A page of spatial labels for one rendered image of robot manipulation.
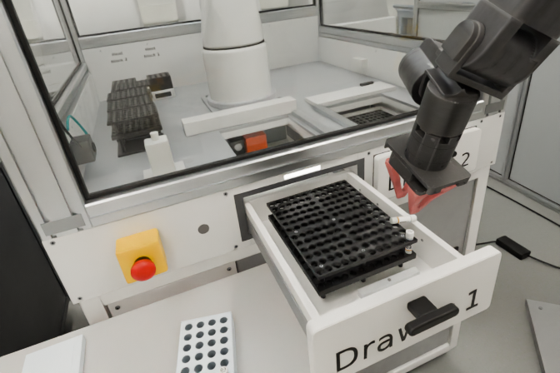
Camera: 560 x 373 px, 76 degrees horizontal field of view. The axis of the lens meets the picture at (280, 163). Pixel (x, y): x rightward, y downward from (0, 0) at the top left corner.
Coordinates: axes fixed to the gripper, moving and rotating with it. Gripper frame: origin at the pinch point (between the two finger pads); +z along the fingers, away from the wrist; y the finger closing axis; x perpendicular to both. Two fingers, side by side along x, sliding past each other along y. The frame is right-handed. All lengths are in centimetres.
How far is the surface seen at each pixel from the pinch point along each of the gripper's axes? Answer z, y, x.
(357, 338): 4.8, 13.3, -15.7
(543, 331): 94, 12, 81
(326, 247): 7.9, -1.4, -12.2
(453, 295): 5.0, 13.0, -0.6
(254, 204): 15.6, -20.3, -18.2
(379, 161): 11.1, -18.4, 9.4
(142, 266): 12.2, -11.4, -40.5
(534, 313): 96, 5, 86
